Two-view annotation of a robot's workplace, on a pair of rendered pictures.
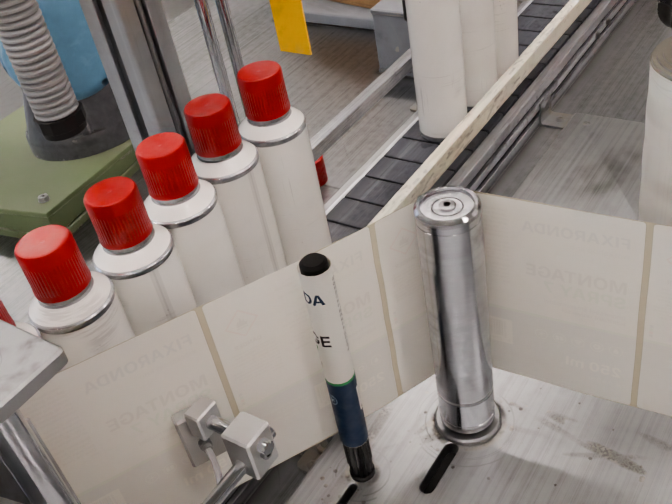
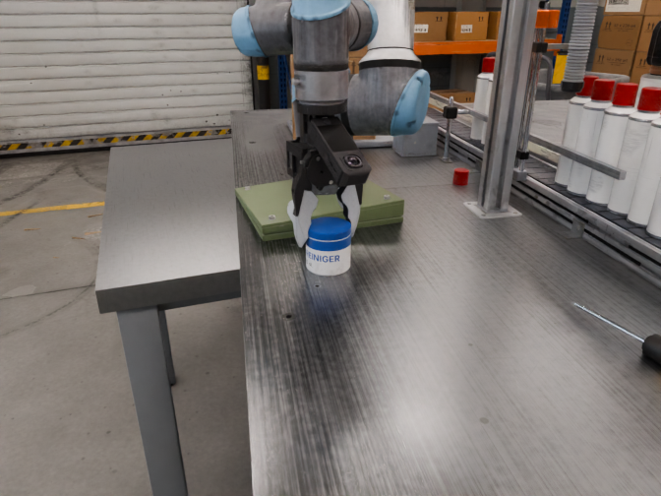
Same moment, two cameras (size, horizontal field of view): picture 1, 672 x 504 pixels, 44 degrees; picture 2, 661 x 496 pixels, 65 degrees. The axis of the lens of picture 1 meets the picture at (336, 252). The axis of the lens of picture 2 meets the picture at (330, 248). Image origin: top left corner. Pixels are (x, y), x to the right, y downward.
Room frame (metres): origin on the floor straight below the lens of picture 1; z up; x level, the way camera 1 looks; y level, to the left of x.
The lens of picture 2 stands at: (0.29, 1.10, 1.20)
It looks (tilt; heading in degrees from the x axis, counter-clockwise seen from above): 25 degrees down; 309
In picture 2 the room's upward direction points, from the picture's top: straight up
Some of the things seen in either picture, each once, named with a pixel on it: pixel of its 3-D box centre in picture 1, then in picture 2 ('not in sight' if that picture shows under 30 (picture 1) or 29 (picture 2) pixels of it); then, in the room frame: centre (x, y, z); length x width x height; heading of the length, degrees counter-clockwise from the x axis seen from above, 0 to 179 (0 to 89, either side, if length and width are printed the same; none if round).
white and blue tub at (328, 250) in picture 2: not in sight; (328, 245); (0.75, 0.53, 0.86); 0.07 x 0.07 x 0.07
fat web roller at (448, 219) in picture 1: (458, 324); not in sight; (0.37, -0.07, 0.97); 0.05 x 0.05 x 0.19
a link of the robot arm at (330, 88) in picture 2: not in sight; (319, 86); (0.77, 0.52, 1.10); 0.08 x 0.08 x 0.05
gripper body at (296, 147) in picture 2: not in sight; (319, 143); (0.78, 0.52, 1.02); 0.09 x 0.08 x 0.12; 156
